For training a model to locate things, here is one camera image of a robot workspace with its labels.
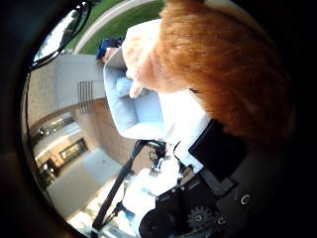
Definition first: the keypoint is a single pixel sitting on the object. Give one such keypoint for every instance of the brown mane lion plush toy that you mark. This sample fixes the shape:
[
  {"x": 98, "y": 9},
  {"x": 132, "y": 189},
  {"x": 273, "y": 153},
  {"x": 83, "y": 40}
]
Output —
[{"x": 224, "y": 66}]

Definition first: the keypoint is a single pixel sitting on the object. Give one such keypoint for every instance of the dark slanted stand pole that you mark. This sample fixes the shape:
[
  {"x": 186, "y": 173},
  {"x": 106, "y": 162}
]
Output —
[{"x": 115, "y": 188}]

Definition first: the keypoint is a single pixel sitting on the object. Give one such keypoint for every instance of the wall vent grille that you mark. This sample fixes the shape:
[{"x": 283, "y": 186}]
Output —
[{"x": 85, "y": 96}]

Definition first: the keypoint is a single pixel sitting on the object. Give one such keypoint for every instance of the white striped table cloth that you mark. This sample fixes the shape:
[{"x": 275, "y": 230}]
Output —
[{"x": 181, "y": 114}]

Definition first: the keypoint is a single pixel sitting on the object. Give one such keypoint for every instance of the person in teal shirt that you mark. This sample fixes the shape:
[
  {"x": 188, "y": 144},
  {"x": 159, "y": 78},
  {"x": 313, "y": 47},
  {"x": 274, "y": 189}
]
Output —
[{"x": 107, "y": 49}]

